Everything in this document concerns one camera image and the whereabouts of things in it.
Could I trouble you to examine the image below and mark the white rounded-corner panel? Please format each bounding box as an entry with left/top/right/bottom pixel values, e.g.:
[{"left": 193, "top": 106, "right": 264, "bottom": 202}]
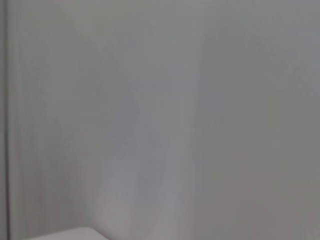
[{"left": 24, "top": 226, "right": 110, "bottom": 240}]

